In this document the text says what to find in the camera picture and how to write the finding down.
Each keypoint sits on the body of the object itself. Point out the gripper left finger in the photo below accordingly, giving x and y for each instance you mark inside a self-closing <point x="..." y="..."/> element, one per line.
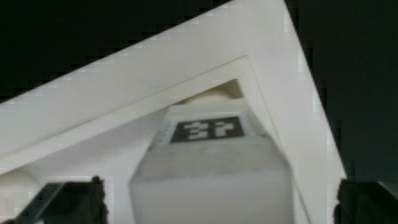
<point x="66" y="204"/>

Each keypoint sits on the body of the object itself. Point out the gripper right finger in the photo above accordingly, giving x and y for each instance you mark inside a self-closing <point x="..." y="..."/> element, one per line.
<point x="366" y="203"/>

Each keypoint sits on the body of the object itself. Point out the white U-shaped obstacle fence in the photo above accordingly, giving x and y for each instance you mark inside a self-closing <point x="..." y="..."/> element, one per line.
<point x="178" y="56"/>

